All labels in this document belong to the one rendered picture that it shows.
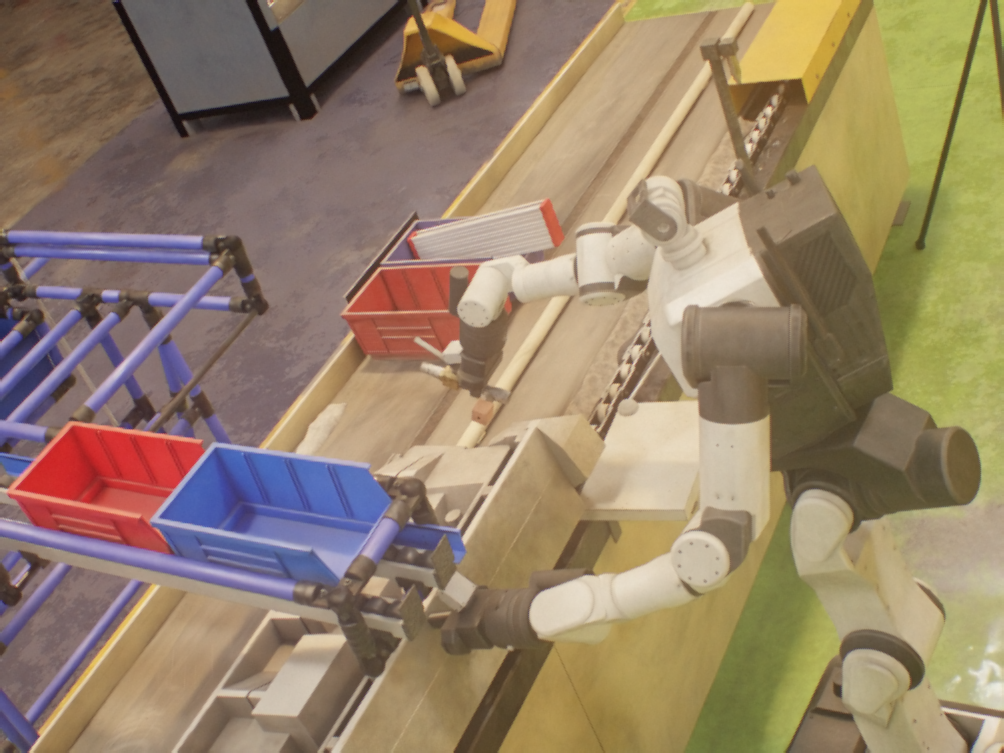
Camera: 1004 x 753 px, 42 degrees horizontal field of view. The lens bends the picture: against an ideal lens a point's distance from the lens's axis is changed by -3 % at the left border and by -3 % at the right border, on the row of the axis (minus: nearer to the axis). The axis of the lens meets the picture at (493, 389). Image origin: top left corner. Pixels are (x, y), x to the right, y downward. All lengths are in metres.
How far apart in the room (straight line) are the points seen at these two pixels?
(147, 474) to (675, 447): 0.96
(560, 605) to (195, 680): 0.96
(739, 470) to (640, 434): 0.89
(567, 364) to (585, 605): 1.15
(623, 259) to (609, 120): 1.73
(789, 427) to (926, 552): 1.47
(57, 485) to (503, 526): 0.73
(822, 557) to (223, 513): 0.90
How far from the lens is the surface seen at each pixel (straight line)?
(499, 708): 2.24
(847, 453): 1.93
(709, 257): 1.84
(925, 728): 2.45
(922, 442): 1.95
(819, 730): 2.77
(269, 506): 2.05
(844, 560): 2.07
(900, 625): 2.21
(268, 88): 7.13
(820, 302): 1.81
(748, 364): 1.65
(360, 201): 5.92
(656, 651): 2.76
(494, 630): 1.96
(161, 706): 2.62
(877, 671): 2.22
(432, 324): 3.03
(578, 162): 3.73
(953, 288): 4.14
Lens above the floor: 2.34
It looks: 33 degrees down
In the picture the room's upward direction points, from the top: 23 degrees counter-clockwise
